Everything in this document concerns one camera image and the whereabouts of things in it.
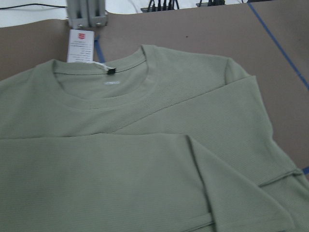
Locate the white paper hang tag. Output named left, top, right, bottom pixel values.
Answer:
left=67, top=29, right=95, bottom=63

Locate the olive green long-sleeve shirt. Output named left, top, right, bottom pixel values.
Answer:
left=0, top=45, right=309, bottom=232

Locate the aluminium frame post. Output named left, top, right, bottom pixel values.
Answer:
left=66, top=0, right=108, bottom=29

